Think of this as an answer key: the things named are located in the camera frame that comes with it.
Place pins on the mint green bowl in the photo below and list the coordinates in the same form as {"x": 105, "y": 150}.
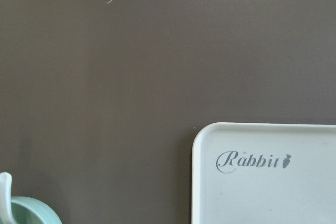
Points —
{"x": 29, "y": 210}

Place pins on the cream rabbit tray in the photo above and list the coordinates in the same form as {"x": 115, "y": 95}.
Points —
{"x": 263, "y": 173}

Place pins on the white ceramic spoon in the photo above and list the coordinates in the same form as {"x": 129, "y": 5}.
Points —
{"x": 6, "y": 208}

